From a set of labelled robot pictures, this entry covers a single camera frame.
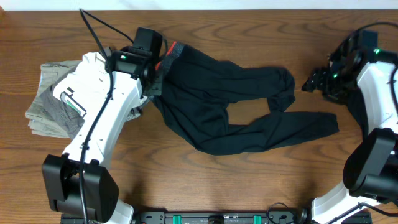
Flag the khaki folded cargo pants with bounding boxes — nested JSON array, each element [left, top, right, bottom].
[[25, 60, 142, 147]]

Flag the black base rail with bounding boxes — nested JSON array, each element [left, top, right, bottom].
[[60, 202, 373, 224]]

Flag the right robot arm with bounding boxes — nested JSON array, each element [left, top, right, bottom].
[[299, 26, 397, 223]]

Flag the black leggings red waistband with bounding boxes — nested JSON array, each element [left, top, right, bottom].
[[152, 42, 338, 156]]

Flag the white folded t-shirt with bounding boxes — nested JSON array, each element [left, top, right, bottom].
[[53, 52, 148, 123]]

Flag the black garment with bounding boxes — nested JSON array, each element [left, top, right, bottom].
[[347, 89, 369, 139]]

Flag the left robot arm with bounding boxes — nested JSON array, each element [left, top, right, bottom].
[[42, 27, 163, 223]]

